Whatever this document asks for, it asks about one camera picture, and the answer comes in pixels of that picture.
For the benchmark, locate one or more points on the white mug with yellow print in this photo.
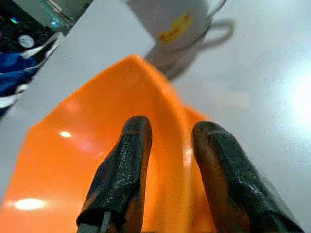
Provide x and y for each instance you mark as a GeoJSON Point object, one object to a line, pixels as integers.
{"type": "Point", "coordinates": [170, 24]}

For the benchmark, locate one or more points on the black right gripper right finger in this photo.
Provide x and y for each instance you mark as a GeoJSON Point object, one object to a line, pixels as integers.
{"type": "Point", "coordinates": [233, 174]}

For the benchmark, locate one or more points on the orange plastic plate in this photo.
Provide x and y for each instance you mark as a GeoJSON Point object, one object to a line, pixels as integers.
{"type": "Point", "coordinates": [102, 116]}

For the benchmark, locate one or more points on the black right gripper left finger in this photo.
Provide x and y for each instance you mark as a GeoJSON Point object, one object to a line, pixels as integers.
{"type": "Point", "coordinates": [121, 174]}

